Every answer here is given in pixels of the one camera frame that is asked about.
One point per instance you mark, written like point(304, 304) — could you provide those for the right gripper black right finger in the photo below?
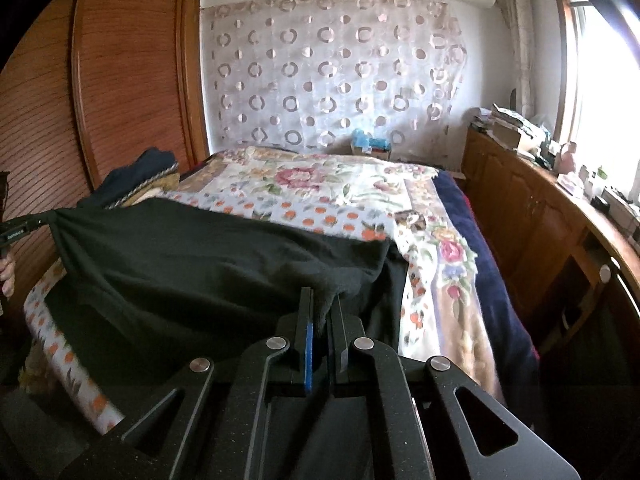
point(344, 329)

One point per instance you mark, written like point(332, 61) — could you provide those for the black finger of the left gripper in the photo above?
point(13, 230)

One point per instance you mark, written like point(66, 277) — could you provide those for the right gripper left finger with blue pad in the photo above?
point(304, 338)

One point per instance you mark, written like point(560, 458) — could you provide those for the black t-shirt with white print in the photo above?
point(150, 287)

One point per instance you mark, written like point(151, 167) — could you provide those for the person's left hand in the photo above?
point(7, 274)

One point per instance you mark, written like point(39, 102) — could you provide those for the dark navy folded garment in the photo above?
point(121, 183)

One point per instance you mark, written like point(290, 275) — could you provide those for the floral bed quilt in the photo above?
point(364, 198)

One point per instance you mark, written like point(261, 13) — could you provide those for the yellow patterned folded cloth stack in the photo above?
point(166, 180)

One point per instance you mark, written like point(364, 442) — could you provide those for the navy blue blanket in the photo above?
point(515, 355)

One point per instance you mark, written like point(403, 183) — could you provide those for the blue tissue pack box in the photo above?
point(363, 144)

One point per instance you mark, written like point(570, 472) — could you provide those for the wooden louvered wardrobe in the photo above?
point(90, 86)

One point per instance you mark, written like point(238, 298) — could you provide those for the long wooden sideboard cabinet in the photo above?
point(566, 266)

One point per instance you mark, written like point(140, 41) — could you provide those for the sheer circle-pattern curtain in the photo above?
point(304, 75)

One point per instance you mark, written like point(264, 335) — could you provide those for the stack of books and papers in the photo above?
point(509, 129)

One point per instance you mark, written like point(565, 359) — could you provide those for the pink figurine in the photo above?
point(565, 160)

